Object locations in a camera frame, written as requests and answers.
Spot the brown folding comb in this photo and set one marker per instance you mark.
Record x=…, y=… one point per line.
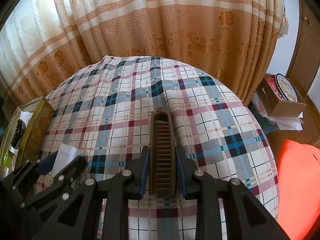
x=162, y=163

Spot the wooden cabinet door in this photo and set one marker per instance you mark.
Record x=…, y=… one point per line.
x=305, y=61

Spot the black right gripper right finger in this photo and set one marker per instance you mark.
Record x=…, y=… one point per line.
x=246, y=217

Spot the cardboard box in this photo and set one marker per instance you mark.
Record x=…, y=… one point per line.
x=276, y=107

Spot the plaid tablecloth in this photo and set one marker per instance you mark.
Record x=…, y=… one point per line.
x=104, y=110

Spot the cream and orange curtain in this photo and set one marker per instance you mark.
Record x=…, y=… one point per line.
x=44, y=42

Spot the gold metal tray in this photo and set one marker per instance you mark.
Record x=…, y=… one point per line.
x=34, y=134

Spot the white paper tray liner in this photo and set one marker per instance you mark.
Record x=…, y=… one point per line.
x=25, y=116

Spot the orange cushion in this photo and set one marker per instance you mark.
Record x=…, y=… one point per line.
x=298, y=180

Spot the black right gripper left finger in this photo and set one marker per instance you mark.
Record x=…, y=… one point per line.
x=77, y=215

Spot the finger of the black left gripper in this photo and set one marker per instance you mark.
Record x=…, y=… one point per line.
x=46, y=165

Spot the round cookie tin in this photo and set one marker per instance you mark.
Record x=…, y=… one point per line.
x=285, y=88

